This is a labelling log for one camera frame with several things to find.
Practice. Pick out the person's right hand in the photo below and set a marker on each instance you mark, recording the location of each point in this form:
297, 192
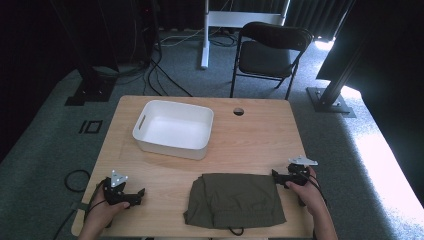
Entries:
308, 193

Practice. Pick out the olive green pants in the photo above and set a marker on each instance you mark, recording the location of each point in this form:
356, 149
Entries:
233, 200

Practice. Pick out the dark curtain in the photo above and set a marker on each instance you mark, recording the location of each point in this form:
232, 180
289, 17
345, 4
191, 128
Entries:
313, 13

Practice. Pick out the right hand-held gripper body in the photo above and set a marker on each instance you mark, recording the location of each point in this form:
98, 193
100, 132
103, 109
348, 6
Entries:
298, 171

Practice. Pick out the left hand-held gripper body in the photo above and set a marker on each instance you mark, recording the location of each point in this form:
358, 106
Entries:
115, 193

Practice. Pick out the black folding chair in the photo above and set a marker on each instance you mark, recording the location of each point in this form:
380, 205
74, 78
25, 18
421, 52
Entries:
266, 56

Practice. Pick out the white metal desk frame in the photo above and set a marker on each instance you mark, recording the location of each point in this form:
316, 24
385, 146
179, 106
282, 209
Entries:
213, 23

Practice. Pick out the black stand with square base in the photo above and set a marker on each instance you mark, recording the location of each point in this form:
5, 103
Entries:
91, 86

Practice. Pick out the black post with base plate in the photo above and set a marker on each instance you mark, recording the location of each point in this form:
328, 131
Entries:
330, 100

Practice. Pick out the person's left hand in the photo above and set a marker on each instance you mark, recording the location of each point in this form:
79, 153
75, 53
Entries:
103, 213

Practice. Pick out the white plastic bin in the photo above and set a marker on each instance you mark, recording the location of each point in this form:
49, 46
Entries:
173, 130

